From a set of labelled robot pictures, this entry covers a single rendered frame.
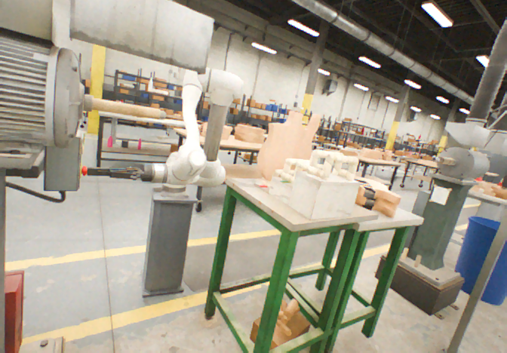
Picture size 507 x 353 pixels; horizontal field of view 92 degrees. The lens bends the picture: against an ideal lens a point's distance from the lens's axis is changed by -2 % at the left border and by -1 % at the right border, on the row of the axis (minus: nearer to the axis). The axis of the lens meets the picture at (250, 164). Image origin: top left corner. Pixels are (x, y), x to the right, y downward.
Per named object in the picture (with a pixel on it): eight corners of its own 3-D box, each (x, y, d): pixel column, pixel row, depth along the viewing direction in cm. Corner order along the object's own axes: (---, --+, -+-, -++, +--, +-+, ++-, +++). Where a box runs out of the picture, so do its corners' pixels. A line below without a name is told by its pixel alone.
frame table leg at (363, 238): (325, 359, 145) (369, 219, 128) (318, 351, 150) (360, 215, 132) (331, 355, 148) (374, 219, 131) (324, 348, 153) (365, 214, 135)
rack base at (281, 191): (288, 207, 114) (293, 188, 112) (268, 194, 128) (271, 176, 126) (327, 204, 129) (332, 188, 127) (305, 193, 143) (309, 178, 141)
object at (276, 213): (255, 379, 109) (293, 225, 95) (205, 291, 156) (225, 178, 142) (341, 333, 144) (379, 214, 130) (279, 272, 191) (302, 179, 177)
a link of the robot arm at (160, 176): (161, 179, 116) (147, 179, 113) (163, 161, 115) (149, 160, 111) (165, 186, 109) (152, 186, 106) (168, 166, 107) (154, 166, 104)
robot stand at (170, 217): (140, 271, 187) (150, 184, 173) (177, 268, 199) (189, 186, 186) (142, 298, 163) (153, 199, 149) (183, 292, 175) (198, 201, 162)
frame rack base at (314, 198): (311, 221, 102) (321, 181, 99) (287, 206, 114) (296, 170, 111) (351, 216, 117) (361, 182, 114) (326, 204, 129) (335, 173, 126)
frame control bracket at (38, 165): (20, 178, 71) (20, 165, 70) (32, 161, 86) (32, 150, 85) (38, 178, 73) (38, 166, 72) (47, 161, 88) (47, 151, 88)
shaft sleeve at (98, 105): (92, 106, 66) (93, 96, 67) (91, 111, 69) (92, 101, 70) (160, 117, 77) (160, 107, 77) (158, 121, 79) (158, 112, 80)
